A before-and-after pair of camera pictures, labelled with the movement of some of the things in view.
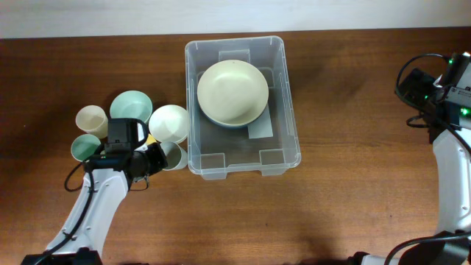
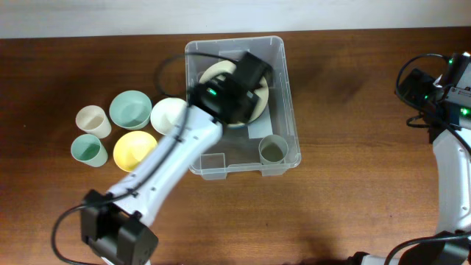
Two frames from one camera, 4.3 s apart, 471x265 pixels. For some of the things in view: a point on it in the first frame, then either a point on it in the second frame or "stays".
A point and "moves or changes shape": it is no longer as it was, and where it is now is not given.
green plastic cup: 83,146 stays
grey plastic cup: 176,157 moves or changes shape
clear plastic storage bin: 240,112 stays
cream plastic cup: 93,120 stays
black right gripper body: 422,92 stays
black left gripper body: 154,160 -> 250,107
